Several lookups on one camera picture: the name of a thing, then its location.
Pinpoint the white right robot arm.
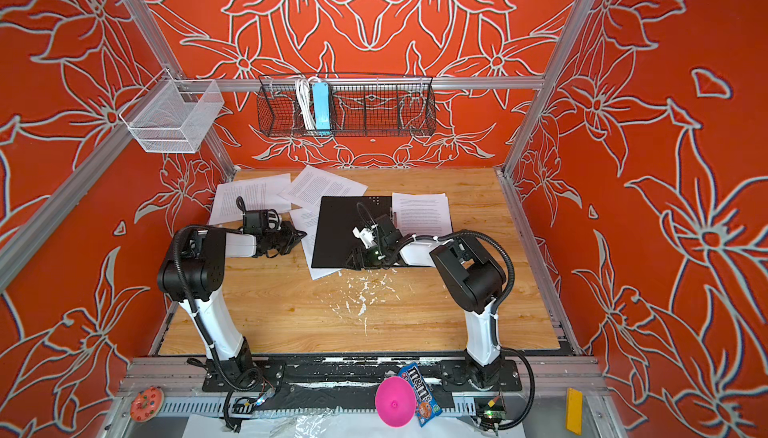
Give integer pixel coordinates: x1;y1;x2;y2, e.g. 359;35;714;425
346;200;515;390

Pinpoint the black wire wall basket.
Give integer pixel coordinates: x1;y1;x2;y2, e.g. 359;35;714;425
256;74;437;138

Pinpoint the blue candy bag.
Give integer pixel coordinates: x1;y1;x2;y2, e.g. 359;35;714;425
398;362;443;427

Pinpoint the white cable bundle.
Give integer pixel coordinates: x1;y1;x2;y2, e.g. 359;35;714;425
295;77;316;132

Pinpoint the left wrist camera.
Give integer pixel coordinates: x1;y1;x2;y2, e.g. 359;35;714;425
242;209;282;235

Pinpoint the pink funnel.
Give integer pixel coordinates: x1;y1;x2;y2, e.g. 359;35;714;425
375;376;417;428

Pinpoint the printed paper sheet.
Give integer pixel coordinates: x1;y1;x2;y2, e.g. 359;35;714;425
289;208;341;280
208;173;291;225
392;192;453;236

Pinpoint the white mesh wall basket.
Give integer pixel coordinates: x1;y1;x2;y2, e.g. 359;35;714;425
119;78;224;154

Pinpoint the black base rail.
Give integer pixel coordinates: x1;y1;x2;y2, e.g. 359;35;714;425
202;352;524;418

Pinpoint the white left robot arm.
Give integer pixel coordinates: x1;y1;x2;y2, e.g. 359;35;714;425
157;196;307;391

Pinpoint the blue folder black inside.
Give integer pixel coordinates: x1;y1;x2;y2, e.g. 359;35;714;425
311;196;392;268

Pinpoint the blue box in basket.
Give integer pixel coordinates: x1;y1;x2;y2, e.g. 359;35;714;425
312;82;331;135

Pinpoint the yellow block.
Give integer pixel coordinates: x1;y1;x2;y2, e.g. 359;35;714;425
565;388;584;436

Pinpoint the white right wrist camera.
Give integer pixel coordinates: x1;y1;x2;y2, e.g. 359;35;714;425
353;225;379;249

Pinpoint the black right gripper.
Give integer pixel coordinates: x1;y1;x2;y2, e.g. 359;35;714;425
338;244;388;272

